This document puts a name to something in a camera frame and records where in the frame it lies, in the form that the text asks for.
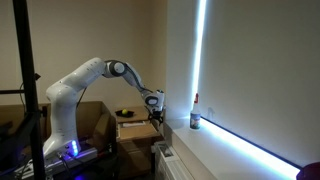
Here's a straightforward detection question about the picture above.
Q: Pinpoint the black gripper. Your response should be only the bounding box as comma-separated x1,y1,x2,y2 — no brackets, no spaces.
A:
145,105,166,126

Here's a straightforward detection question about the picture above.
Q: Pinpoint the wooden sliding drawer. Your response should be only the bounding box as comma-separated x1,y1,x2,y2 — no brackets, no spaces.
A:
116,119,164,142

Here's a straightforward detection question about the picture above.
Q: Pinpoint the black plastic dish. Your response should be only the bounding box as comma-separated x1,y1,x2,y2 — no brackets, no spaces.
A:
115,109,136,119

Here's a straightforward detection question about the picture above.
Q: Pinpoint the white remote control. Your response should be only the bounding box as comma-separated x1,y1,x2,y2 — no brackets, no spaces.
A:
120,121,148,128

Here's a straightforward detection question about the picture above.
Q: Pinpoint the spray bottle with red trigger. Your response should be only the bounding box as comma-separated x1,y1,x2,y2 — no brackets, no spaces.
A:
189,93,202,131

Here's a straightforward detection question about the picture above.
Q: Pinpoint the light wooden nightstand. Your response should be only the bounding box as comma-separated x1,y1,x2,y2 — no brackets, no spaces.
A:
114,105,164,179

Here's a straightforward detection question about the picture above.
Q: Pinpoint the white ribbed radiator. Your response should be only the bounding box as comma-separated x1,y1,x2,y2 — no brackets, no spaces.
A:
153,141,196,180

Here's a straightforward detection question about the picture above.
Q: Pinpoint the white window sill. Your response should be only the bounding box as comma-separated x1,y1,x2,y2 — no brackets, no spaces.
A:
165,116,303,180

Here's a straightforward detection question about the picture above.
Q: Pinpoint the black metal stand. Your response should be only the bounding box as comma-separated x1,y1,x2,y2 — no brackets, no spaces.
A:
0,0,46,180

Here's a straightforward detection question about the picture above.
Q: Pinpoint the dark red round object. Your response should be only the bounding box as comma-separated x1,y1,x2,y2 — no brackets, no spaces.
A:
296,162,320,180

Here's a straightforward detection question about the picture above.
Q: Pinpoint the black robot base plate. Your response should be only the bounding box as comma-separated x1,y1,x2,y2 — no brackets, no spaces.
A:
0,153,126,180

